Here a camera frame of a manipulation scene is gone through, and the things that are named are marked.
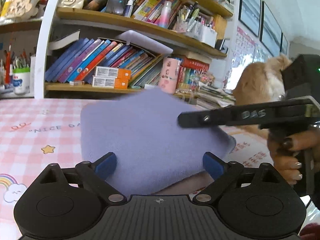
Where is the stack of magazines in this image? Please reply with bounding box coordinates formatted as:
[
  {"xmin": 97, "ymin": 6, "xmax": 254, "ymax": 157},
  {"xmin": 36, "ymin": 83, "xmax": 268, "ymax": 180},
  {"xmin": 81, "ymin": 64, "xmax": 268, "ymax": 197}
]
[{"xmin": 195, "ymin": 82, "xmax": 235, "ymax": 110}]

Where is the upper orange white box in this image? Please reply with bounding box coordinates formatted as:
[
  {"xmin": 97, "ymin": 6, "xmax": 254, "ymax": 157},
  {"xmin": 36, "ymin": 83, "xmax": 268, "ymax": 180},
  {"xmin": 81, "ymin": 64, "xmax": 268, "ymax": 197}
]
[{"xmin": 95, "ymin": 66, "xmax": 131, "ymax": 80}]

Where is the row of leaning books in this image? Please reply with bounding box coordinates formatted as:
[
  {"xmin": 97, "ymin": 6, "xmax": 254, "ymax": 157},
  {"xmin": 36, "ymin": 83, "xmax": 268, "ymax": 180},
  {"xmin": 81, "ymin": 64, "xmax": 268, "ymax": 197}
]
[{"xmin": 44, "ymin": 38, "xmax": 158, "ymax": 83}]

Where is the white green pen can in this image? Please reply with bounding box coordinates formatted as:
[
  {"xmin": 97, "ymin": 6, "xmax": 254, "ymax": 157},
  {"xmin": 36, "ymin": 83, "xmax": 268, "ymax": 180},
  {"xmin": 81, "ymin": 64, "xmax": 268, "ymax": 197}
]
[{"xmin": 12, "ymin": 67, "xmax": 30, "ymax": 95}]

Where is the orange white box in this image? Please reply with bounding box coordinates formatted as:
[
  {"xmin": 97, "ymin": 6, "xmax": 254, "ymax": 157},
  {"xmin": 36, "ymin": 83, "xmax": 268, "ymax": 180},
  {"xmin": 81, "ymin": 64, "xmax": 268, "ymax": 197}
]
[
  {"xmin": 92, "ymin": 76, "xmax": 129, "ymax": 89},
  {"xmin": 95, "ymin": 66, "xmax": 131, "ymax": 80}
]

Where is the purple and pink sweater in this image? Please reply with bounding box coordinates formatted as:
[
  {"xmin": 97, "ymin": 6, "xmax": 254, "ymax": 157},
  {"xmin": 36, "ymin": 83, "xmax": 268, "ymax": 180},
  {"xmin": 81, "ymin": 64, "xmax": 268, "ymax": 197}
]
[{"xmin": 80, "ymin": 89, "xmax": 236, "ymax": 196}]

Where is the pink checkered cartoon table mat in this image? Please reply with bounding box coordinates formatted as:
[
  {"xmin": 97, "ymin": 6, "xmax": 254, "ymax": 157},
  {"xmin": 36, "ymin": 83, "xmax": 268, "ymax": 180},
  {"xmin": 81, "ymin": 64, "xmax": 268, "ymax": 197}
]
[{"xmin": 1, "ymin": 99, "xmax": 273, "ymax": 239}]

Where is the red thick dictionary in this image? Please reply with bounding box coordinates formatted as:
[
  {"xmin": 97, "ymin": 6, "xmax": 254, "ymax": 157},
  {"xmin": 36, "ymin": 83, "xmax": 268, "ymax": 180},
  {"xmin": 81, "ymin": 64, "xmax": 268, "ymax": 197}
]
[{"xmin": 181, "ymin": 57, "xmax": 209, "ymax": 71}]

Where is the hand with painted nails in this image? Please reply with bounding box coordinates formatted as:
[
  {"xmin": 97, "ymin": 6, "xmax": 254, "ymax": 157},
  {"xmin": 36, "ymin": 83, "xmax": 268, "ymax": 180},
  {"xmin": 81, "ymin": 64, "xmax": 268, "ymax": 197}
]
[{"xmin": 267, "ymin": 127, "xmax": 319, "ymax": 185}]

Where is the golden furry dog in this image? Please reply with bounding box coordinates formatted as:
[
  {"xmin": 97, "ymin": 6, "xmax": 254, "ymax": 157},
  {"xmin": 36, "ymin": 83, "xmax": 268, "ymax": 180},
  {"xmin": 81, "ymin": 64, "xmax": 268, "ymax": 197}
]
[{"xmin": 232, "ymin": 55, "xmax": 293, "ymax": 140}]

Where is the white spray bottle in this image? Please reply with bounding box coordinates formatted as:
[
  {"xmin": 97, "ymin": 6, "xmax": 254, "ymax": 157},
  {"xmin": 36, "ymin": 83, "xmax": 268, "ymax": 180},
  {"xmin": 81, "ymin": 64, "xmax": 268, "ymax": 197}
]
[{"xmin": 123, "ymin": 0, "xmax": 135, "ymax": 17}]

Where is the white foam board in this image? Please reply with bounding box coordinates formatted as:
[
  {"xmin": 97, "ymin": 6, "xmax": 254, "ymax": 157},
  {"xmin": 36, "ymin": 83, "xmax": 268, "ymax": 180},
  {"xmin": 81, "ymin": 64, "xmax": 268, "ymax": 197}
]
[{"xmin": 115, "ymin": 30, "xmax": 173, "ymax": 55}]

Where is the wooden white bookshelf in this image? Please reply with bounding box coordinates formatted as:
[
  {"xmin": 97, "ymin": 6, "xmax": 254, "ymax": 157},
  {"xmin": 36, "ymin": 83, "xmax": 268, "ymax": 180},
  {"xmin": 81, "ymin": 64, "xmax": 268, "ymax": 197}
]
[{"xmin": 1, "ymin": 0, "xmax": 227, "ymax": 99}]

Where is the lower orange white box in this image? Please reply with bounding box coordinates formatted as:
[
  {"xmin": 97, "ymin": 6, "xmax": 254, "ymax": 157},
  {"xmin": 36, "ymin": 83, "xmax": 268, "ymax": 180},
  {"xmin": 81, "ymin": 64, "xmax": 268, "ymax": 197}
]
[{"xmin": 92, "ymin": 76, "xmax": 129, "ymax": 89}]

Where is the pink gradient bottle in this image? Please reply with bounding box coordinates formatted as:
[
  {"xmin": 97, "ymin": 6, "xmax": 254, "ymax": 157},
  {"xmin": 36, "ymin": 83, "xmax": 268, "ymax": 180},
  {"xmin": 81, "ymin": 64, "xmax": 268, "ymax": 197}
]
[{"xmin": 158, "ymin": 1, "xmax": 171, "ymax": 29}]

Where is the pink cartoon tumbler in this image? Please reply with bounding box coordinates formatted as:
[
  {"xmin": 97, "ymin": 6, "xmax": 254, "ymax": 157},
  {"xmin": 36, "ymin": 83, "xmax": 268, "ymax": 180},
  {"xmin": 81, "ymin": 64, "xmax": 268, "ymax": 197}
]
[{"xmin": 158, "ymin": 57, "xmax": 182, "ymax": 94}]

